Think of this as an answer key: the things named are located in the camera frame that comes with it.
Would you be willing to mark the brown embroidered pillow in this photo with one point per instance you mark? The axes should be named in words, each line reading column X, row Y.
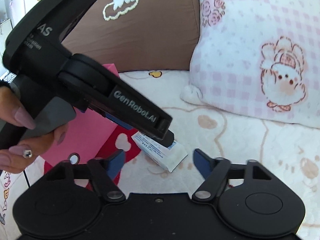
column 138, row 34

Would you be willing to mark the pink checkered cartoon pillow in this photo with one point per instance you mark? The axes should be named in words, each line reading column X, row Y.
column 258, row 58

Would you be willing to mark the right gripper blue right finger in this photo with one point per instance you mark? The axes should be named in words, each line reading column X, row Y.
column 215, row 173

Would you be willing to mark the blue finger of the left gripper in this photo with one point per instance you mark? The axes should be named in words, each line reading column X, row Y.
column 168, row 139
column 118, row 121

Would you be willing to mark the white cartoon bear blanket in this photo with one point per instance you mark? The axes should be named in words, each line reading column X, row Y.
column 291, row 152

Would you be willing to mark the white blue soap box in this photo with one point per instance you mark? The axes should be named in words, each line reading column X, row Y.
column 167, row 158

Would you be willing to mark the pink cardboard box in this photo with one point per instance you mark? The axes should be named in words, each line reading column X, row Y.
column 84, row 138

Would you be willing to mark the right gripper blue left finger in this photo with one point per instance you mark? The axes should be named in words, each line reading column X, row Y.
column 103, row 172

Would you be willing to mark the person's left hand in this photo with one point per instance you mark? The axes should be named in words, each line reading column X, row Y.
column 17, row 153

